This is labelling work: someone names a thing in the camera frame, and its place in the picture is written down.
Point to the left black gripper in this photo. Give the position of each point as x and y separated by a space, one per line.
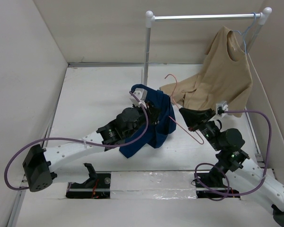
152 114

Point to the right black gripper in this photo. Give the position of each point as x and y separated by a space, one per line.
193 117

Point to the blue t shirt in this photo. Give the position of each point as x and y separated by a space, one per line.
156 134

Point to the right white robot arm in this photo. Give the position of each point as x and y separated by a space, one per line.
234 167

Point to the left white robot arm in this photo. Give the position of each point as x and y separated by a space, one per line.
131 129

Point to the beige t shirt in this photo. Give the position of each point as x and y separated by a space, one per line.
224 76

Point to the white metal clothes rack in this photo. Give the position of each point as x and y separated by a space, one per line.
249 36

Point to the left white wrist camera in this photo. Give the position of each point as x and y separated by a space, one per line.
138 97

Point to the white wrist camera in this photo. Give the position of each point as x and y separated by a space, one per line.
138 97
220 109

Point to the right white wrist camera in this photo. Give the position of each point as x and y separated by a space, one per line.
220 109

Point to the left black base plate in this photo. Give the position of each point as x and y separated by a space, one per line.
97 186

